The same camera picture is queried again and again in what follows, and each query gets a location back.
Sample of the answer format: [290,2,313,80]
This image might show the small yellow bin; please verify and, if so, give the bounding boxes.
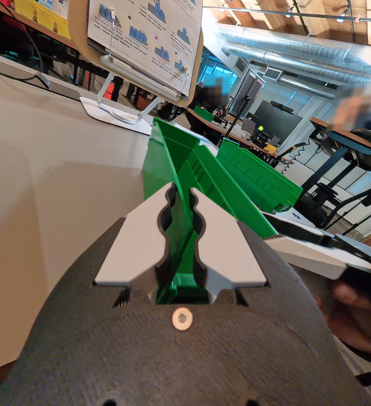
[51,19,72,40]
[30,6,54,30]
[14,0,35,16]

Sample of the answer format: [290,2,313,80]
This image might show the wide black monitor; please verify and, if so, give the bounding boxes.
[255,100,303,145]

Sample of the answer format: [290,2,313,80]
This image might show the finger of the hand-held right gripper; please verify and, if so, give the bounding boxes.
[263,236,348,280]
[262,211,335,247]

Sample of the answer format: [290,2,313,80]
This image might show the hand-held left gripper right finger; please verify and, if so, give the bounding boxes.
[189,187,268,303]

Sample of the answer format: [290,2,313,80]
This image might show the grey desk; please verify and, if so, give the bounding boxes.
[0,48,316,375]

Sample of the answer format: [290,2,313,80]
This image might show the green plastic bin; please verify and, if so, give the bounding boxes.
[216,138,303,214]
[193,106,215,122]
[142,117,279,306]

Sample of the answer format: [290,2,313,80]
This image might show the black cable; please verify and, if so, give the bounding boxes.
[0,0,79,101]

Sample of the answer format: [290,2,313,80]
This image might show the tall upright monitor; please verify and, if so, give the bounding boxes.
[229,69,266,119]

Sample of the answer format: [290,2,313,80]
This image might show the wood-top workbench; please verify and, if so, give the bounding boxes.
[185,108,294,162]

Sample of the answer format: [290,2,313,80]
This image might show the black stand pole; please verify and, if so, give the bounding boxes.
[225,97,251,135]

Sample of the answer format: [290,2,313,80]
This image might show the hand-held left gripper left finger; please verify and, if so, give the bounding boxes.
[95,183,177,294]

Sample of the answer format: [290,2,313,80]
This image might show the black office chair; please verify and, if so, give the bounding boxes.
[295,182,340,229]

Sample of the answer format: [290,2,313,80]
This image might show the wooden document stand white base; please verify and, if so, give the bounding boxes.
[68,0,204,136]

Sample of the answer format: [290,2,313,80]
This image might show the person's right hand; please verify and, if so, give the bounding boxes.
[314,281,371,357]

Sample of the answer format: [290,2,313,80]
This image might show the dark metal desk frame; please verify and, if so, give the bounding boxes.
[300,117,371,229]

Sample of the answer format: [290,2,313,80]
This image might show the silver ribbed duct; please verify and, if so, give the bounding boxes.
[222,41,371,84]
[217,25,371,69]

